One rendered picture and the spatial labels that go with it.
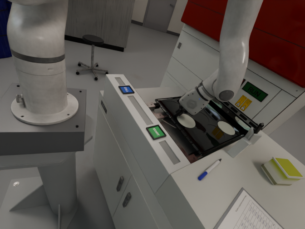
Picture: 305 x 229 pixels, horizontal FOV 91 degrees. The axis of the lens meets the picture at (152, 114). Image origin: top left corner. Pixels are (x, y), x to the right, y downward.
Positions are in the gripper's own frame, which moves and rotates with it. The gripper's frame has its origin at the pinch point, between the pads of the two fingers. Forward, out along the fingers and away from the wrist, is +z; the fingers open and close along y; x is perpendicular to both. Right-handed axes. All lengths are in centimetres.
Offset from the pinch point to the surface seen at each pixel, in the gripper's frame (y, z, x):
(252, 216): 26.0, -14.5, -35.8
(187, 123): 6.5, -0.1, -2.3
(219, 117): 21.8, -5.5, 18.4
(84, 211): 7, 95, -33
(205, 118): 14.5, -2.9, 10.1
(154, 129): -6.4, -2.3, -23.9
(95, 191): 5, 96, -18
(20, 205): -28, 99, -50
